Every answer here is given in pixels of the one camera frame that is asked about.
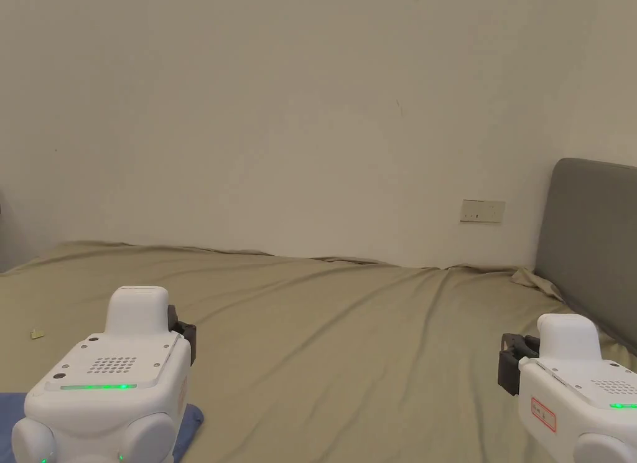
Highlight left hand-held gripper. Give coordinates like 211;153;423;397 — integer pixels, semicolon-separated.
11;285;197;463

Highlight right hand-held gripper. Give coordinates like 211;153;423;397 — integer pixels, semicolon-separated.
498;313;637;463

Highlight dark blue garment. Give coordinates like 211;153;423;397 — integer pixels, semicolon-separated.
0;392;205;463

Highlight grey padded headboard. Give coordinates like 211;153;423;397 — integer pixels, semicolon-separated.
534;157;637;357

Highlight bed with beige sheet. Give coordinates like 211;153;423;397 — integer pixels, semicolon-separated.
0;241;637;463

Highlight white wall socket plate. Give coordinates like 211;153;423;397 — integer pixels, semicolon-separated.
460;199;506;224

